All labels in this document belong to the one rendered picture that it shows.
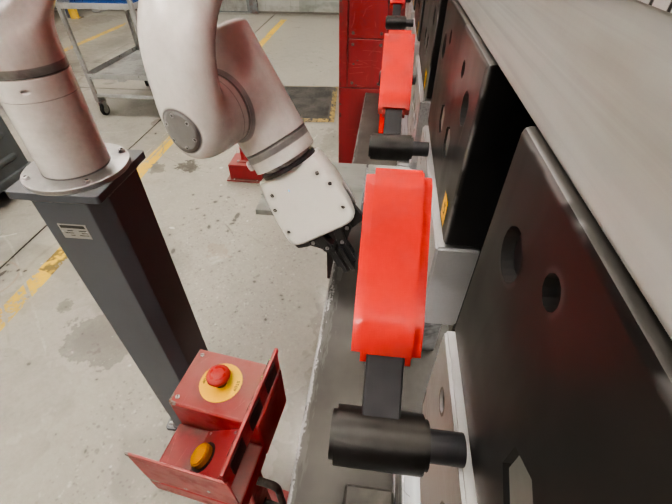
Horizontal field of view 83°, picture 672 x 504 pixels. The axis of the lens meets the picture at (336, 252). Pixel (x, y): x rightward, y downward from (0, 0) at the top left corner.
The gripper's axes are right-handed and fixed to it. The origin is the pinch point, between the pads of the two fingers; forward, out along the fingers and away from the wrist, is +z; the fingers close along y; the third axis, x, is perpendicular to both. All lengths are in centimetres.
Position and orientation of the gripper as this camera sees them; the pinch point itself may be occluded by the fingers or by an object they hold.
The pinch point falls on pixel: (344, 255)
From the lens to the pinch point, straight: 55.0
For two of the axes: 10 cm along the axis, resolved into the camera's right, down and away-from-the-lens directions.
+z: 4.8, 7.9, 3.9
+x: 1.1, -5.0, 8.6
